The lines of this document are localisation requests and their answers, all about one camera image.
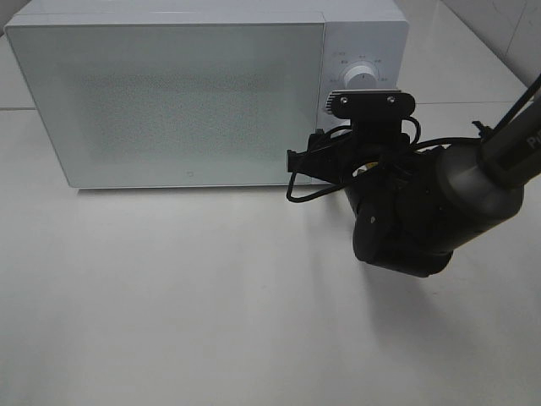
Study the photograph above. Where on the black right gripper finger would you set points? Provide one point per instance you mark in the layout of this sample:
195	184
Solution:
315	160

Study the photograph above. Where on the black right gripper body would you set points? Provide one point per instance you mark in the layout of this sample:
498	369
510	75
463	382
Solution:
351	149

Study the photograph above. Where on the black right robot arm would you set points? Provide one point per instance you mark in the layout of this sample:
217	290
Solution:
416	201

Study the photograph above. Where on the white upper microwave knob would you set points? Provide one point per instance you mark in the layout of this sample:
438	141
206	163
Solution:
362	75

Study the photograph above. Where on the white microwave oven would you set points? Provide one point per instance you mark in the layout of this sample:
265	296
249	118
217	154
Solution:
203	97

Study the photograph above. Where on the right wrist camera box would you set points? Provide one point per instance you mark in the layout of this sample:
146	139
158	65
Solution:
374	115

